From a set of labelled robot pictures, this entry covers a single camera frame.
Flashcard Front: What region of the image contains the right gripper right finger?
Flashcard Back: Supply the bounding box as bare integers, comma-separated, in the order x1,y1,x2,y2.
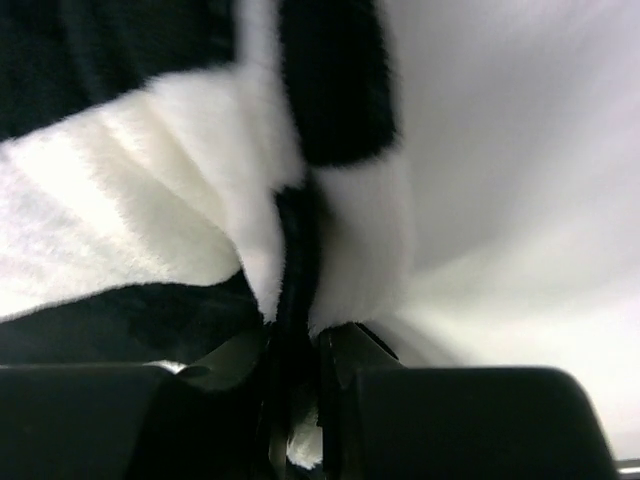
319,324,618,480

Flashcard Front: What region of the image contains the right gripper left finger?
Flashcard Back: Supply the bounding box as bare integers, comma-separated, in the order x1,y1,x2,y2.
1,329,286,479

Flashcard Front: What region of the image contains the black and white striped garment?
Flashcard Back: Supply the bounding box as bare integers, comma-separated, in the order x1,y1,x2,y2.
1,1,411,479

